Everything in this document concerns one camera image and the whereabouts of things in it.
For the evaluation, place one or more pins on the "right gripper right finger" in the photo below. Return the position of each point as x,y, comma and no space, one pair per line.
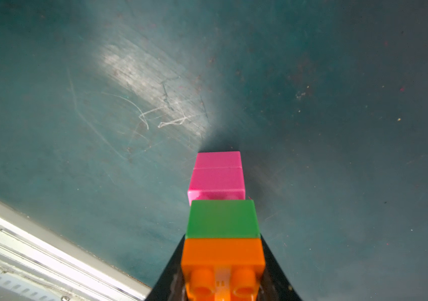
274,285

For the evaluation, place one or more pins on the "green square lego brick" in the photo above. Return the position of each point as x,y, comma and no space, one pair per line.
223,219

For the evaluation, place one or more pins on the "magenta lego brick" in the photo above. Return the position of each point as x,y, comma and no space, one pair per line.
217,184
218,160

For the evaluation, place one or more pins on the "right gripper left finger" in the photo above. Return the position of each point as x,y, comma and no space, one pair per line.
171,285

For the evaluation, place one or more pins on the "aluminium front rail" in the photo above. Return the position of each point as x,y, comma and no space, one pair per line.
40,265

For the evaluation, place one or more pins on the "orange long lego brick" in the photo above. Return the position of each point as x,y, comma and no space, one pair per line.
222,268

